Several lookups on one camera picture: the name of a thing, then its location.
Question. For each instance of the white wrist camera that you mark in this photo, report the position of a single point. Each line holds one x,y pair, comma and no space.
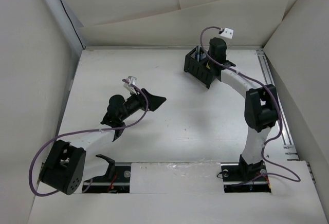
129,82
226,33

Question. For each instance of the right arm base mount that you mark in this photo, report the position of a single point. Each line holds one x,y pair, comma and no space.
239,177

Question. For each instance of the black two-compartment pen holder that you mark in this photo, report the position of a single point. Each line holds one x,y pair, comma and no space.
204,70

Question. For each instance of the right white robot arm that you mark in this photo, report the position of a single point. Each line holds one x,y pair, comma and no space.
259,112

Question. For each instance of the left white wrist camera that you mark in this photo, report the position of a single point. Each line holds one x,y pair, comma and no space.
129,82

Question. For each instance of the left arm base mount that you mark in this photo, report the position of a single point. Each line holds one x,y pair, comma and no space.
104,175

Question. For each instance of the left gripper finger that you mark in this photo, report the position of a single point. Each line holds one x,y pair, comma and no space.
146,93
155,102

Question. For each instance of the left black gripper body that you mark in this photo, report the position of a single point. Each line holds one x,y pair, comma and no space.
135,103

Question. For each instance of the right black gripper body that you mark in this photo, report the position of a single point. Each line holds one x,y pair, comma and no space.
225,42

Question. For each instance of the light blue gel pen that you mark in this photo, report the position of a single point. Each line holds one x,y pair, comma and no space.
202,56

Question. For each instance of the green clear pen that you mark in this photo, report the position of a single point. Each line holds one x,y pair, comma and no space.
197,54

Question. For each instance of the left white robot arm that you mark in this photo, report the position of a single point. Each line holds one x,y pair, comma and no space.
70,163

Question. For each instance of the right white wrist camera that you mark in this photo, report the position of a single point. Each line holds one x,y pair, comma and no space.
226,33

